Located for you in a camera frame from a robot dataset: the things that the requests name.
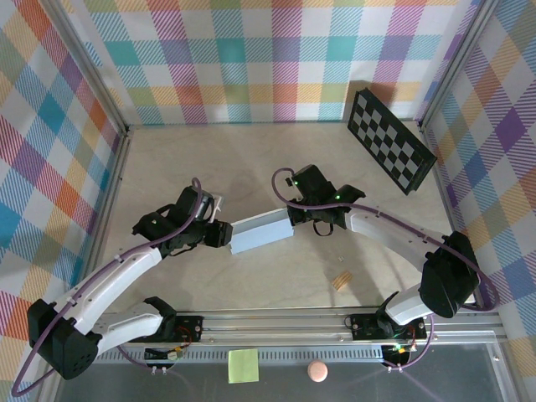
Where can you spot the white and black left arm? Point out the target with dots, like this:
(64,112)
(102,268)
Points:
(113,276)

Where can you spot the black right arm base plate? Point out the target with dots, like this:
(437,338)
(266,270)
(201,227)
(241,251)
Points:
(364,326)

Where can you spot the small circuit board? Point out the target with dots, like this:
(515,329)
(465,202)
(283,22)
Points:
(398,348)
(173,355)

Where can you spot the pink round disc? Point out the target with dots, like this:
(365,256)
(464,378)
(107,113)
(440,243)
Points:
(317,371)

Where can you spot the aluminium side rail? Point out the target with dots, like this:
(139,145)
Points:
(111,184)
(441,184)

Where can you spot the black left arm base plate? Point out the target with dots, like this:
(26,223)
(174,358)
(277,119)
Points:
(190,328)

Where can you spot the aluminium frame post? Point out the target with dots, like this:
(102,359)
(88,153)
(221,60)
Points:
(460,58)
(90,71)

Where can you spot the black and white checkerboard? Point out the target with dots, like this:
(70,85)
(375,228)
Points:
(389,138)

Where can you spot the white paper box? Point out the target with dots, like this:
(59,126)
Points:
(261,232)

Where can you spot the small wooden block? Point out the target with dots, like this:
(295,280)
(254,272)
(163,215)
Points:
(341,280)

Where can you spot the perforated metal strip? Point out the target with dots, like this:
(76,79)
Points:
(293,355)

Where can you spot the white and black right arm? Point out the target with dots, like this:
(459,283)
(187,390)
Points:
(389,230)

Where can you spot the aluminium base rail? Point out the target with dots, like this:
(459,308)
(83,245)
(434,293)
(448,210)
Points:
(272,331)

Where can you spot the green sticky note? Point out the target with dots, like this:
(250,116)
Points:
(243,366)

